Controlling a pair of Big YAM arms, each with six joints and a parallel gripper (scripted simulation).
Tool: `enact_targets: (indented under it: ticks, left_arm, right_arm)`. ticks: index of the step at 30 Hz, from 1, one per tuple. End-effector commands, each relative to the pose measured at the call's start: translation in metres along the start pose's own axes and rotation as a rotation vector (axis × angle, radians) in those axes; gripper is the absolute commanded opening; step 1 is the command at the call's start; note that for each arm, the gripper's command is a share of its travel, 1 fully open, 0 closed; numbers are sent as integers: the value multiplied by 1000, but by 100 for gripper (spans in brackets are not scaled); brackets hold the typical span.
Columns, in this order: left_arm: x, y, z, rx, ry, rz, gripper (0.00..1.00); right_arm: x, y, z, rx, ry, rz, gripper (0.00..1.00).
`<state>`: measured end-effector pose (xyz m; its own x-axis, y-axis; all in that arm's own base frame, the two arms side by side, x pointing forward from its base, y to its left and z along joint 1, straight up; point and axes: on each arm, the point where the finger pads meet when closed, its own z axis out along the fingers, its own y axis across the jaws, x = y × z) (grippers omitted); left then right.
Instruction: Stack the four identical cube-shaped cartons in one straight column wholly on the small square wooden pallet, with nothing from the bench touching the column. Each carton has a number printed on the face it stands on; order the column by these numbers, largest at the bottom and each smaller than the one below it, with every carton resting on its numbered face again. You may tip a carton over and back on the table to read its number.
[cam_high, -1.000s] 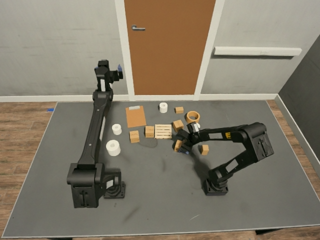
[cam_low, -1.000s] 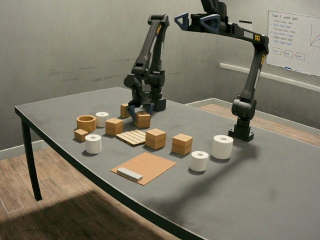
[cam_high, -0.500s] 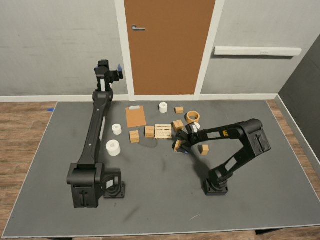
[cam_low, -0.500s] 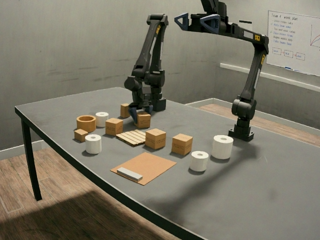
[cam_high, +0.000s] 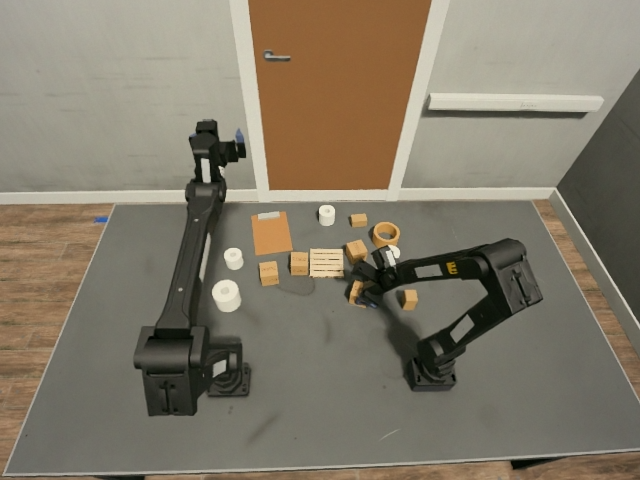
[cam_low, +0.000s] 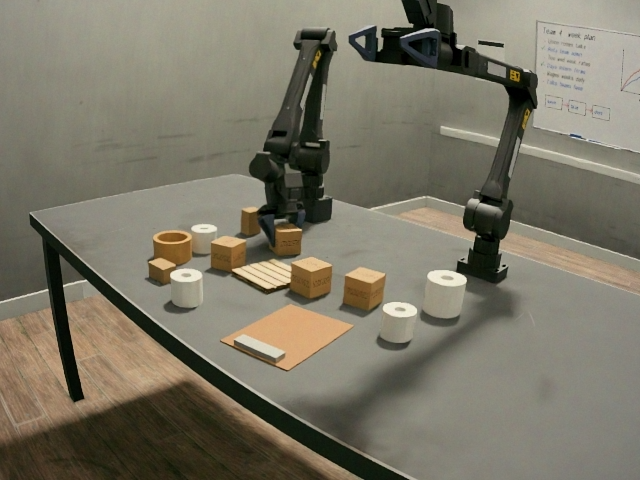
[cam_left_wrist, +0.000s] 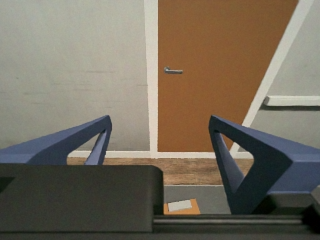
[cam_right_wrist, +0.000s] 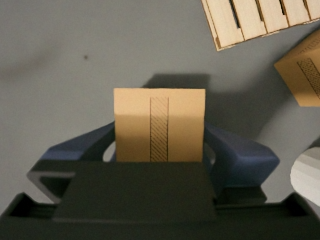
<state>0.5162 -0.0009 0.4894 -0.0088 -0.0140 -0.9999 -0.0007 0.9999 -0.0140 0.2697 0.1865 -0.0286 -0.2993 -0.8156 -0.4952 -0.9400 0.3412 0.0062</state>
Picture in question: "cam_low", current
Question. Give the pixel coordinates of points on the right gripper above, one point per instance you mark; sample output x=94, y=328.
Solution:
x=281, y=209

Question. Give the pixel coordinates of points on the tan flat board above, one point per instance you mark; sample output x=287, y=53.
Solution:
x=287, y=337

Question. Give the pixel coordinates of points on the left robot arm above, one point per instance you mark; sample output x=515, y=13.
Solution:
x=480, y=216

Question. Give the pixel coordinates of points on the tan cardboard carton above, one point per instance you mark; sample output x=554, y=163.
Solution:
x=228, y=253
x=310, y=277
x=364, y=288
x=288, y=240

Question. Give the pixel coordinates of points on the brown rectangular block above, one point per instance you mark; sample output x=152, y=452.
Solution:
x=249, y=224

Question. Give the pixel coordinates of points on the small square wooden pallet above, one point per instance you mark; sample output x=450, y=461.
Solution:
x=265, y=276

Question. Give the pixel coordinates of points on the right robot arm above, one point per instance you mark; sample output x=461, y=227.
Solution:
x=311, y=160

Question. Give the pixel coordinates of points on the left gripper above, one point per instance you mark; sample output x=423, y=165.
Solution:
x=425, y=51

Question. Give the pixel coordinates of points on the tan cardboard cube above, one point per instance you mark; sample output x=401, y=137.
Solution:
x=161, y=270

